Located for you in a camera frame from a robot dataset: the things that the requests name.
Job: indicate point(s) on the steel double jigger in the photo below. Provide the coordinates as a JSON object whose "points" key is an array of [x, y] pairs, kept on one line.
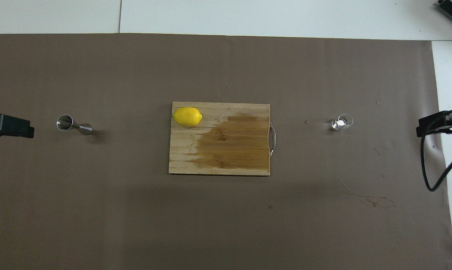
{"points": [[65, 123]]}

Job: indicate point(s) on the yellow lemon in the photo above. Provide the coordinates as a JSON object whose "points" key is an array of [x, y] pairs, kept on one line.
{"points": [[187, 116]]}

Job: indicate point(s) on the small clear glass cup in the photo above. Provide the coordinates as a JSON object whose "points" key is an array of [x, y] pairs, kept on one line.
{"points": [[341, 122]]}

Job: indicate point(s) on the brown paper table mat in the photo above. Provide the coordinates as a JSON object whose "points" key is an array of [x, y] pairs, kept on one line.
{"points": [[98, 210]]}

